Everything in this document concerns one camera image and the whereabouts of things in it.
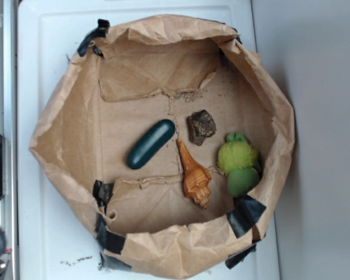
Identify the dark green plastic pickle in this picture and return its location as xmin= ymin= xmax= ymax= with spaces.
xmin=127 ymin=119 xmax=176 ymax=170

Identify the brown rock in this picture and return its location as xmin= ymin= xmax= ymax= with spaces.
xmin=187 ymin=110 xmax=216 ymax=146

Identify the orange conch seashell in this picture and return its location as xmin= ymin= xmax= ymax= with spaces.
xmin=176 ymin=138 xmax=212 ymax=209

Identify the green plush toy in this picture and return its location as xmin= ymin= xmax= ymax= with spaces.
xmin=217 ymin=132 xmax=262 ymax=198

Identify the brown paper bag bin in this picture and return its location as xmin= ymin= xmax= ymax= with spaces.
xmin=29 ymin=15 xmax=295 ymax=279

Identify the aluminium frame rail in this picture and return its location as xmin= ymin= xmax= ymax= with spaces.
xmin=0 ymin=1 xmax=20 ymax=279

